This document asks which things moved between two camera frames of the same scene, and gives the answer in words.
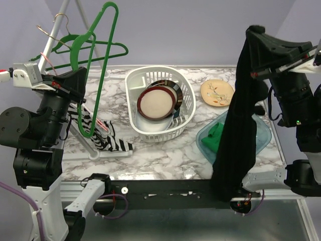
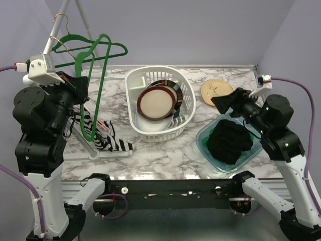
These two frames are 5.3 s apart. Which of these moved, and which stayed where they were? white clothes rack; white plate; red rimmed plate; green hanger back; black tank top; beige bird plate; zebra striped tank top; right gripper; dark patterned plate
Moved: black tank top; right gripper; green hanger back
Stayed: white clothes rack; beige bird plate; red rimmed plate; white plate; zebra striped tank top; dark patterned plate
